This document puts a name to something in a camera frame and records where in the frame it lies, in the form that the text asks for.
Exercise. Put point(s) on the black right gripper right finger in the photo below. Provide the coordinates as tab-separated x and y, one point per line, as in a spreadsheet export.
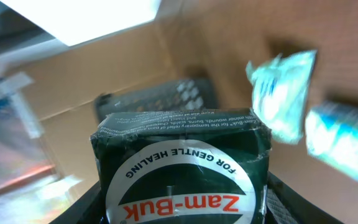
284	205

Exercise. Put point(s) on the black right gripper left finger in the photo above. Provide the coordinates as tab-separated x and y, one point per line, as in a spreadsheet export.
88	209

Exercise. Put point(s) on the small teal packet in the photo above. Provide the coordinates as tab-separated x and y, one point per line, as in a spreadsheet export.
332	136

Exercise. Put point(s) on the dark green round-label packet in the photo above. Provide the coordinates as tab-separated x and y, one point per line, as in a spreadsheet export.
203	166

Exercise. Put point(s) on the teal candy wrapper packet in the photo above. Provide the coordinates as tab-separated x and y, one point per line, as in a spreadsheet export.
280	89

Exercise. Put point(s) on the grey plastic basket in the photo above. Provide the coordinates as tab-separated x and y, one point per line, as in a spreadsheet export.
185	94

